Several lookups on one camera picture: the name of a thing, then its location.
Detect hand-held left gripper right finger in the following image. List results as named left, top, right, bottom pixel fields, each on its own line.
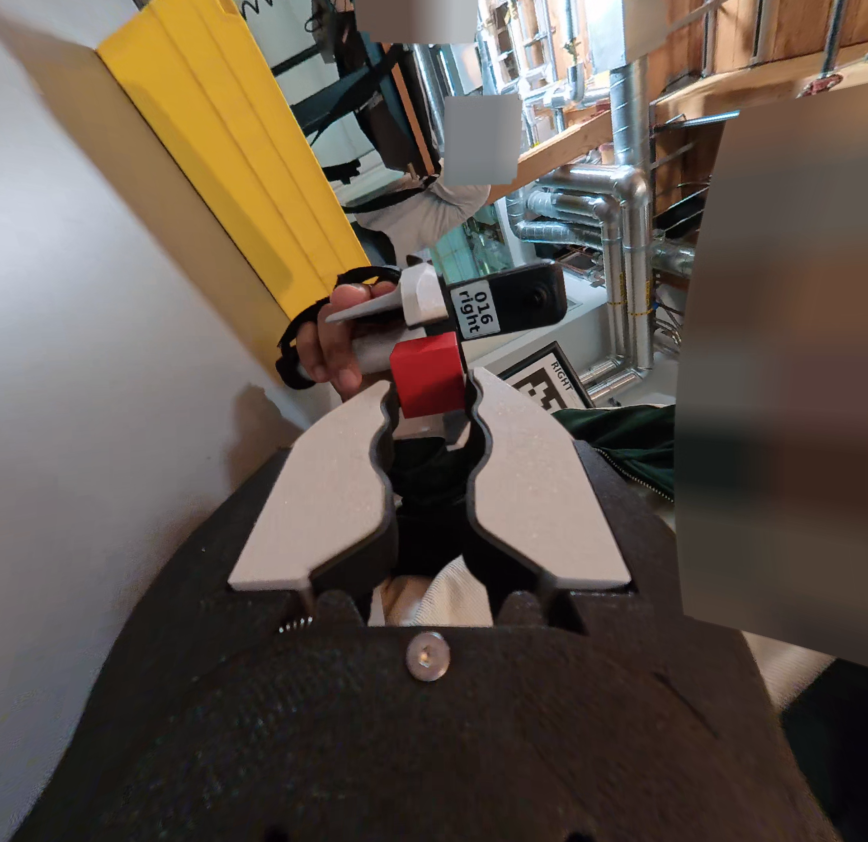
left=464, top=367, right=633, bottom=610

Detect large yellow plastic bin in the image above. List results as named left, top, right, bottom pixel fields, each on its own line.
left=97, top=0, right=373, bottom=327

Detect wooden beam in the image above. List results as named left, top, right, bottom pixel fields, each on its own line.
left=488, top=42, right=868, bottom=205

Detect red cube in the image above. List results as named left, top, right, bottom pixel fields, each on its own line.
left=390, top=332, right=465, bottom=419

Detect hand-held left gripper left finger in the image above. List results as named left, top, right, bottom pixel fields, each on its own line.
left=228, top=379, right=401, bottom=609

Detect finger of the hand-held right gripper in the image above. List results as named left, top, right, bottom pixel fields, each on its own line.
left=400, top=263, right=454, bottom=329
left=393, top=411, right=472, bottom=451

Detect person's right hand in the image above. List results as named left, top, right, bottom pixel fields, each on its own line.
left=296, top=280, right=401, bottom=402

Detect black-framed desk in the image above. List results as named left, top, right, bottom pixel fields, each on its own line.
left=271, top=35, right=442, bottom=185

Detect framed black-white marker poster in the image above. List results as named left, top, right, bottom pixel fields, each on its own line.
left=498, top=341, right=596, bottom=410

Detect silver ventilation ducts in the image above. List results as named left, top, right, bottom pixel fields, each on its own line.
left=505, top=55, right=699, bottom=392

